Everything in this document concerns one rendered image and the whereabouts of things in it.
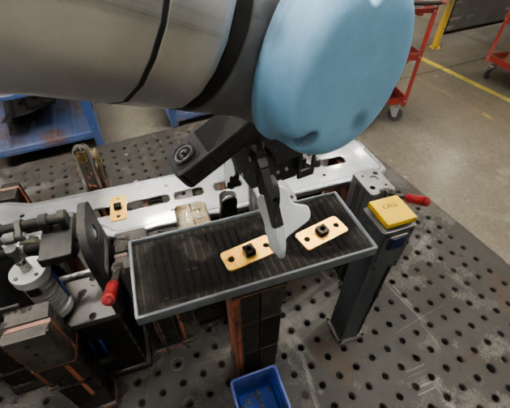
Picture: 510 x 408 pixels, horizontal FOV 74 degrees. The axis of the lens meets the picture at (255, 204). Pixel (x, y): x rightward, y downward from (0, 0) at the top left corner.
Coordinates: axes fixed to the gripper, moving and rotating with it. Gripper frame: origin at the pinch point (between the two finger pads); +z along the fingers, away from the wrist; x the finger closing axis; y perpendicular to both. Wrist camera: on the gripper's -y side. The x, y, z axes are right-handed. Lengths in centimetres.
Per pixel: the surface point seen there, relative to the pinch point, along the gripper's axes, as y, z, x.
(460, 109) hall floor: 287, 123, 133
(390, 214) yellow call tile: 25.2, 7.0, -4.1
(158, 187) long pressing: -5.8, 23.0, 40.5
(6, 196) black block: -41, 24, 57
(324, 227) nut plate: 12.6, 6.0, -1.9
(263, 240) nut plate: 2.9, 6.7, 1.0
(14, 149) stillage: -71, 104, 222
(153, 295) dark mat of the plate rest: -15.4, 7.0, -0.2
